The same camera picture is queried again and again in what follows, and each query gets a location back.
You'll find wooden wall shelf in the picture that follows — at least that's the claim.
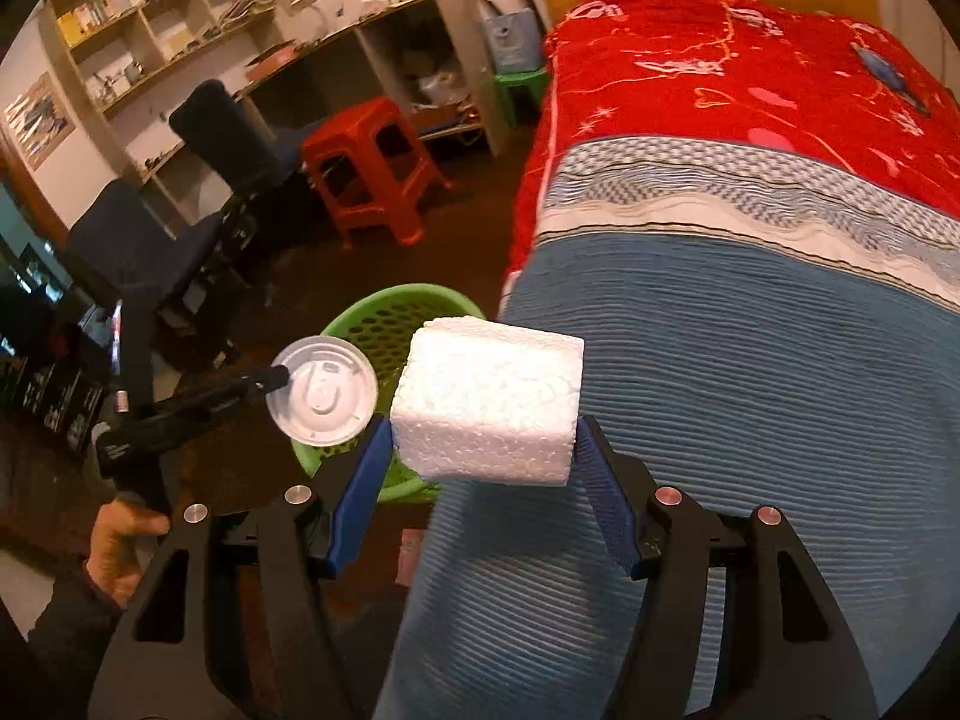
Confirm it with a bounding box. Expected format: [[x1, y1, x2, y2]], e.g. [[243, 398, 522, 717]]
[[37, 0, 280, 121]]

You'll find person's left forearm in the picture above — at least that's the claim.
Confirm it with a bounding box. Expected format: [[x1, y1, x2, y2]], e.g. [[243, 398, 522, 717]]
[[26, 555, 137, 720]]

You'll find blue plastic box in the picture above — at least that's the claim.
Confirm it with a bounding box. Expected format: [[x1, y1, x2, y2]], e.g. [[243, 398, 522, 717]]
[[480, 9, 545, 76]]

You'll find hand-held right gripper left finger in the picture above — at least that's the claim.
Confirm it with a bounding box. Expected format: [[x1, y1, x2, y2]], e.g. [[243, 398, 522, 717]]
[[88, 416, 395, 720]]

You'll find small framed wall poster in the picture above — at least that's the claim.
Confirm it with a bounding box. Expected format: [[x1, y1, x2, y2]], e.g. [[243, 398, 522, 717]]
[[4, 73, 76, 170]]

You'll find red plastic stool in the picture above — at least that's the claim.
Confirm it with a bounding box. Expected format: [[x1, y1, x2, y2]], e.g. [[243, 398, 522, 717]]
[[301, 97, 451, 247]]

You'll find black storage crate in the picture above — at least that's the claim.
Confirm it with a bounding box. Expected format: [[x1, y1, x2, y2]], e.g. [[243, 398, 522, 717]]
[[0, 345, 107, 460]]

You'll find green plastic stool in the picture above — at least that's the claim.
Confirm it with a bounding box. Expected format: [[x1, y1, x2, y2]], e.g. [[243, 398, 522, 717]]
[[491, 67, 551, 130]]

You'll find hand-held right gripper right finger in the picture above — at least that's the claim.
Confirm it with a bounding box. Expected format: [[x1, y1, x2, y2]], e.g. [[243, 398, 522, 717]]
[[574, 416, 878, 720]]

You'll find pink packet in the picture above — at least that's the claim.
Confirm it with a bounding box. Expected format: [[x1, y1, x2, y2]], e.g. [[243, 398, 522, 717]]
[[396, 529, 430, 587]]

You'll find white desk lamp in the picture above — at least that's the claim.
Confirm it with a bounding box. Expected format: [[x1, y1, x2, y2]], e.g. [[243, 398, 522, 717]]
[[289, 0, 332, 40]]

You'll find dark blue office chair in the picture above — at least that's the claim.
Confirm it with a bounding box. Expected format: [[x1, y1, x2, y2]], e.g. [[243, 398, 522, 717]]
[[66, 180, 242, 370], [169, 79, 317, 241]]

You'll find white plastic bag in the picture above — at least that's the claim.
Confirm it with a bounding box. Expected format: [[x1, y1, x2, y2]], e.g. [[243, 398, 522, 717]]
[[409, 52, 482, 107]]

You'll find clear round plastic lid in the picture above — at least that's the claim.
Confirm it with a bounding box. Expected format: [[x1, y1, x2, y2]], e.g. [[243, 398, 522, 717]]
[[265, 336, 378, 445]]

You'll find white foam block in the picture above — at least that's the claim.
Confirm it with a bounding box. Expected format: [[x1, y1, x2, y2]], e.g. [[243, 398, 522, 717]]
[[390, 317, 586, 487]]

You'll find person's left hand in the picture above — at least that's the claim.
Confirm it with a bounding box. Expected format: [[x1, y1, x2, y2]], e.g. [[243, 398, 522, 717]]
[[84, 499, 173, 612]]

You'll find wooden desk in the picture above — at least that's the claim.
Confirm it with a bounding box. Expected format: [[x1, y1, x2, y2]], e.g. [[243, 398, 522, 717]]
[[142, 0, 512, 203]]

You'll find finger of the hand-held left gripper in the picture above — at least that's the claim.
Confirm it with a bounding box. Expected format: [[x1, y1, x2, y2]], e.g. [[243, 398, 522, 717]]
[[154, 364, 292, 425]]

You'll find green plastic basket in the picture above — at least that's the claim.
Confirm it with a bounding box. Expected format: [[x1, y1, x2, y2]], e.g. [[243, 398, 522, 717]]
[[291, 283, 487, 505]]

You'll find red printed blanket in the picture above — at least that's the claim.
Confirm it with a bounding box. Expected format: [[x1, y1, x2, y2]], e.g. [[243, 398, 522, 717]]
[[502, 0, 960, 295]]

